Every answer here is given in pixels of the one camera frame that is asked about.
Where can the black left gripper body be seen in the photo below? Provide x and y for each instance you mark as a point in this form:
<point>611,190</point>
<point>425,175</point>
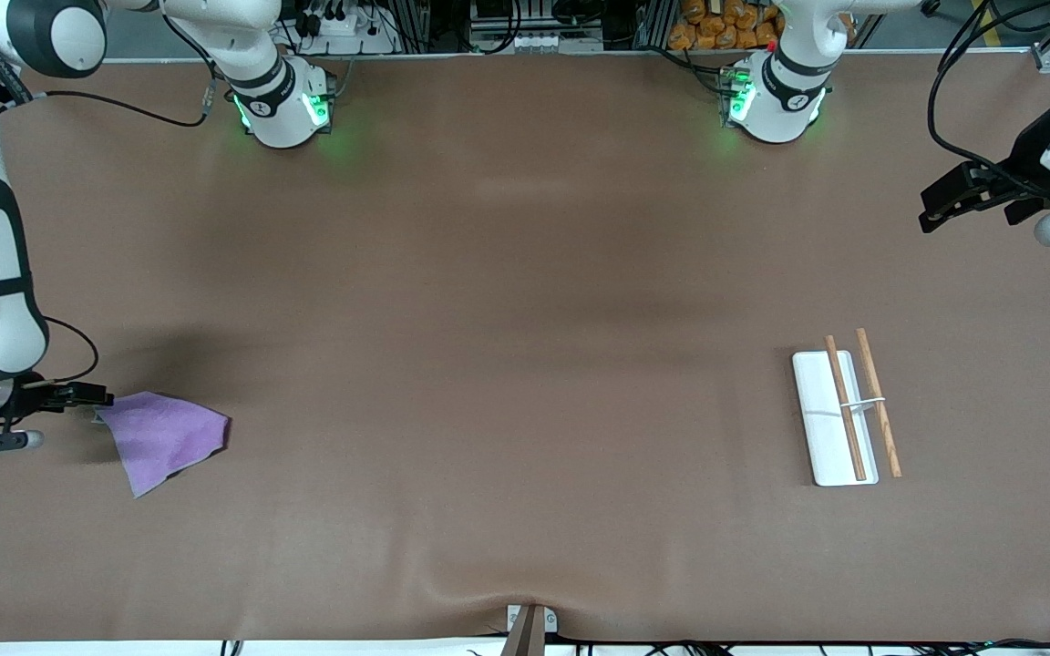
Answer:
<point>1026,157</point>

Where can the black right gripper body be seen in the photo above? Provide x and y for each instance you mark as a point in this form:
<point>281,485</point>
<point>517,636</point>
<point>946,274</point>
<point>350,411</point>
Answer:
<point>31,397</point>

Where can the white power strip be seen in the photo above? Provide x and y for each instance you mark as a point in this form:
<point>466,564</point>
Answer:
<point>338,25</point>

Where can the purple microfibre towel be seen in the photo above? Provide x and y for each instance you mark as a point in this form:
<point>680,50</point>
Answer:
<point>165,437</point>

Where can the grey metal camera mount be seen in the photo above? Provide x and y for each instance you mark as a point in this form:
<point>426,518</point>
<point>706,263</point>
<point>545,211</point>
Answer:
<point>530,629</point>

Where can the white terminal block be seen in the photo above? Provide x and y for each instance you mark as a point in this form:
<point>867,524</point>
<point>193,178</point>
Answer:
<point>536,42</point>

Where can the white rack with wooden bars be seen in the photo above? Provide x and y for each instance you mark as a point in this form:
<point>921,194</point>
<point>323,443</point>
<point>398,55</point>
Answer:
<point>835,437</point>

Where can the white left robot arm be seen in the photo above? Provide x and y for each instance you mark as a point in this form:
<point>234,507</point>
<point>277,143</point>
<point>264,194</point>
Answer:
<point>785,100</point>

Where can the orange snack packets pile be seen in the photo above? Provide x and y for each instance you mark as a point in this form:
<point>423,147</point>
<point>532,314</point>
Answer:
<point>725,27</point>

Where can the brown table mat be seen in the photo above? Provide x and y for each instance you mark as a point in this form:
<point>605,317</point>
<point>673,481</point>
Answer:
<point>488,410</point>

